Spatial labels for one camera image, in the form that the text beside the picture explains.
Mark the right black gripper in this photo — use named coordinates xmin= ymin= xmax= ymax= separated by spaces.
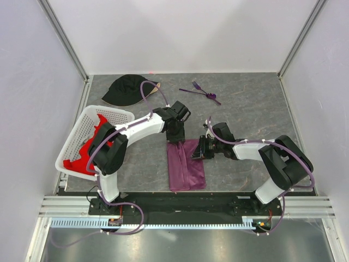
xmin=190 ymin=135 xmax=223 ymax=159

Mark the purple cloth napkin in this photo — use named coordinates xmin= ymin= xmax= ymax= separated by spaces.
xmin=167 ymin=139 xmax=206 ymax=192

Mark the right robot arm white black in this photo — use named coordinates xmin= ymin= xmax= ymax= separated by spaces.
xmin=191 ymin=122 xmax=315 ymax=215

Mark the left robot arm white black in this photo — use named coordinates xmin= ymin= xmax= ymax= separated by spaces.
xmin=86 ymin=101 xmax=191 ymax=215

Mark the purple fork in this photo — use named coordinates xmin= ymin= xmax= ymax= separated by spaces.
xmin=192 ymin=81 xmax=209 ymax=97

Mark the purple spoon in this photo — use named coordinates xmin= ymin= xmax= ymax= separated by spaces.
xmin=178 ymin=88 xmax=221 ymax=106

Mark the black bucket hat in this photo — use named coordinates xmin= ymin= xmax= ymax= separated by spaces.
xmin=102 ymin=74 xmax=160 ymax=106

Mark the white plastic basket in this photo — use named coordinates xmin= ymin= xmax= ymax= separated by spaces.
xmin=55 ymin=105 xmax=135 ymax=181

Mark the red cloth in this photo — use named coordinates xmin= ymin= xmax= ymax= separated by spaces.
xmin=63 ymin=114 xmax=107 ymax=176

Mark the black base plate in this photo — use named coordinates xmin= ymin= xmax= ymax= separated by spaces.
xmin=88 ymin=192 xmax=281 ymax=224

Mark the right aluminium frame post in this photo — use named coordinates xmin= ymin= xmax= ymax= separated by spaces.
xmin=277 ymin=0 xmax=327 ymax=80

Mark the aluminium frame post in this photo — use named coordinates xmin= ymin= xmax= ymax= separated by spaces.
xmin=277 ymin=0 xmax=327 ymax=80
xmin=38 ymin=0 xmax=89 ymax=82

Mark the blue cable duct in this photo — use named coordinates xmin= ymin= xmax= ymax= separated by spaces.
xmin=51 ymin=217 xmax=267 ymax=230

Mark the left aluminium frame post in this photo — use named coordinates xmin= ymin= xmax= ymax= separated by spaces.
xmin=38 ymin=0 xmax=89 ymax=82

